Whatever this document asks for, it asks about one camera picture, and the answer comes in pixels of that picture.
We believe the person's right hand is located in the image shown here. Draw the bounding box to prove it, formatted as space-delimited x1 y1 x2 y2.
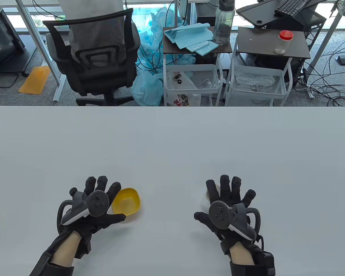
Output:
194 175 265 256

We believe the person's left hand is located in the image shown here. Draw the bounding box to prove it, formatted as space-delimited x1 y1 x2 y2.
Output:
57 175 127 259

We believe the small yellow dish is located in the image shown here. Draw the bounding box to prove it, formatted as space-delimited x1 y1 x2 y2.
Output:
111 188 141 217

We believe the clear dispenser with wooden cap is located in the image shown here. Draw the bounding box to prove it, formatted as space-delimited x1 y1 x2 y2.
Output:
200 190 216 212

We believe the person's right forearm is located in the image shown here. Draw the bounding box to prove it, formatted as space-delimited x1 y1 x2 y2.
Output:
229 241 255 265

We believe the person's left forearm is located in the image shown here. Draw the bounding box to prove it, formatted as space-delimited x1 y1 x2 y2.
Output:
50 232 82 266

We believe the grey left hand controller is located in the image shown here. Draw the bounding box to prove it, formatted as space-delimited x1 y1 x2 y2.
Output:
57 190 110 227

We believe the grey hand controller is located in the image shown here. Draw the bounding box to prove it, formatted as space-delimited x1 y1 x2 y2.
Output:
57 190 110 227
209 201 261 240

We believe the grey right hand controller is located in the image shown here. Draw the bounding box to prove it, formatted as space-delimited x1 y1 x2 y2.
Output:
209 201 261 240

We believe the white printed plastic bag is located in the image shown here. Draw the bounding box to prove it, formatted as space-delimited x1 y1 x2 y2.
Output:
166 70 202 107

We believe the clear plastic wrap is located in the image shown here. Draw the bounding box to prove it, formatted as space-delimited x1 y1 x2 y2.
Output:
236 73 276 92

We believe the pile of blue plastic bags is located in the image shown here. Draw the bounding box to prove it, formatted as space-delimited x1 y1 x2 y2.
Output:
131 7 196 106

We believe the white cart with blue cloth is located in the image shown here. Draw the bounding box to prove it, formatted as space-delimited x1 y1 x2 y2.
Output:
162 26 233 107

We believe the black mesh office chair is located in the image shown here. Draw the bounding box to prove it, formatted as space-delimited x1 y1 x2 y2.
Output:
42 8 141 106

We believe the white cart with jar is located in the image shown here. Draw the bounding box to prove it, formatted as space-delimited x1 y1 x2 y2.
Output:
225 26 311 107

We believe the yellow floor sheet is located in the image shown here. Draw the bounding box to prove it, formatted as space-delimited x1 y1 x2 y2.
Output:
18 66 51 95

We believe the clear jar with red lid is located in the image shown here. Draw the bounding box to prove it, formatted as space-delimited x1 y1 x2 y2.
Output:
274 30 294 55

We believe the blue folded cloth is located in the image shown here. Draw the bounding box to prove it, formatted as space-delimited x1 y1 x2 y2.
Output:
164 23 219 56

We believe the clear water bottle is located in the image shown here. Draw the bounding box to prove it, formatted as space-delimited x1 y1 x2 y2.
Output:
213 0 235 45

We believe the black computer case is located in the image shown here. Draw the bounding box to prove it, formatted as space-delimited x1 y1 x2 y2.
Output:
293 11 327 52

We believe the black keyboard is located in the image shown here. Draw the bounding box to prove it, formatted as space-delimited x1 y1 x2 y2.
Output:
274 0 308 17

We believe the black equipment stand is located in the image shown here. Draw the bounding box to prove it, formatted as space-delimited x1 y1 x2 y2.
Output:
0 3 36 78

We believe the black left wrist strap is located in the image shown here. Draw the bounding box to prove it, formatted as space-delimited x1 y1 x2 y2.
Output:
29 230 75 276

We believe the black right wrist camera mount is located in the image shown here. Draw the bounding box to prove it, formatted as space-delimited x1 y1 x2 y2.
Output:
229 250 276 276

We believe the tangle of black cables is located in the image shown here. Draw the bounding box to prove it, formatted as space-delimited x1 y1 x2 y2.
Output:
293 37 345 112

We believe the aluminium frame post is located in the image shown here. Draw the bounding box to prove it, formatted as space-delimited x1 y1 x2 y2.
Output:
306 0 345 99
16 0 66 101

